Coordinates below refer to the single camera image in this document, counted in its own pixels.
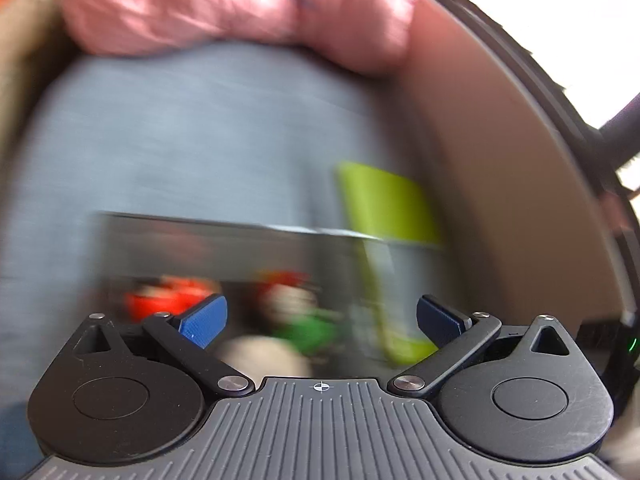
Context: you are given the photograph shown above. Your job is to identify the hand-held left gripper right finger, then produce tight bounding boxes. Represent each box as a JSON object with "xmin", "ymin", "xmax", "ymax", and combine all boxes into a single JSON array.
[{"xmin": 390, "ymin": 296, "xmax": 572, "ymax": 399}]

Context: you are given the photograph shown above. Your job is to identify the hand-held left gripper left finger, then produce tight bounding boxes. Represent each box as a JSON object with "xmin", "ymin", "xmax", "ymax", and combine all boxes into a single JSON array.
[{"xmin": 74, "ymin": 296, "xmax": 257, "ymax": 397}]

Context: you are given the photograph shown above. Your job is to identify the red plastic toy figure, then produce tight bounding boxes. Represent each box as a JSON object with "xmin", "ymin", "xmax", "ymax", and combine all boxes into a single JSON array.
[{"xmin": 124, "ymin": 275, "xmax": 213, "ymax": 327}]

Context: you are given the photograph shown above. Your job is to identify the round beige zip pouch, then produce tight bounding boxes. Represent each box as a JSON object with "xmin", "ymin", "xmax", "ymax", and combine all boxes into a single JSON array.
[{"xmin": 219, "ymin": 336, "xmax": 312, "ymax": 380}]

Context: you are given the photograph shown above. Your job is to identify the grey transparent storage box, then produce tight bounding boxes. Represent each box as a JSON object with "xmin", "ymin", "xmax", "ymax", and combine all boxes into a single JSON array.
[{"xmin": 90, "ymin": 210, "xmax": 447, "ymax": 378}]

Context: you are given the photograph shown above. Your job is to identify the crocheted doll green dress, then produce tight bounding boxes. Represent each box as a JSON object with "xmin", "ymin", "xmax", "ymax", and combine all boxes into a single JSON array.
[{"xmin": 254, "ymin": 270, "xmax": 347, "ymax": 361}]

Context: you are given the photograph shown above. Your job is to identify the green lidded plastic container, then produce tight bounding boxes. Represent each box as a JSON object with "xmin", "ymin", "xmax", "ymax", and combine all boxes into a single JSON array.
[{"xmin": 334, "ymin": 160, "xmax": 447, "ymax": 367}]

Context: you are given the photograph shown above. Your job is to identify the pink duvet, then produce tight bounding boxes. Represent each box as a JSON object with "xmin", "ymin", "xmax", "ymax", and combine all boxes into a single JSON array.
[{"xmin": 59, "ymin": 0, "xmax": 420, "ymax": 77}]

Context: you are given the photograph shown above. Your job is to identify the dark crib rail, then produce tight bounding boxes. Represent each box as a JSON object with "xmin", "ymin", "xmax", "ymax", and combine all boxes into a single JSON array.
[{"xmin": 407, "ymin": 0, "xmax": 640, "ymax": 321}]

